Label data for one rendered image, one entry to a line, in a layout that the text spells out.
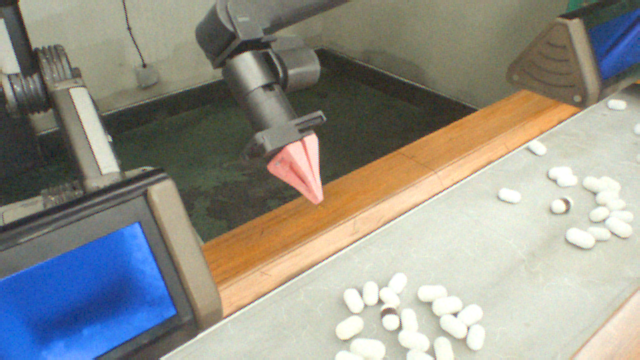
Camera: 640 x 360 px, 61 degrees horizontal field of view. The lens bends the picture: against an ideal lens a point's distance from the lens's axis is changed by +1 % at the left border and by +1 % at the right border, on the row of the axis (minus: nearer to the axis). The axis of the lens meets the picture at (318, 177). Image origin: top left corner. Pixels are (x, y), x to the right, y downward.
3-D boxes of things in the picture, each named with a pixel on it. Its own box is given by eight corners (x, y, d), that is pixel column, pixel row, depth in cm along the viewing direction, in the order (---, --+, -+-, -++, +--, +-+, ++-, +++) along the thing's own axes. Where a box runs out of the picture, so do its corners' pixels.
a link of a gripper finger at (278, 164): (361, 178, 66) (323, 113, 67) (316, 199, 62) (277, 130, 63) (336, 197, 71) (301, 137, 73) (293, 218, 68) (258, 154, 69)
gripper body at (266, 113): (329, 121, 67) (301, 72, 68) (262, 147, 62) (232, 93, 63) (308, 144, 73) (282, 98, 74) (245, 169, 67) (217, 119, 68)
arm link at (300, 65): (194, 33, 71) (223, -2, 65) (262, 23, 79) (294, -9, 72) (231, 116, 71) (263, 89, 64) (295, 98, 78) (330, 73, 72)
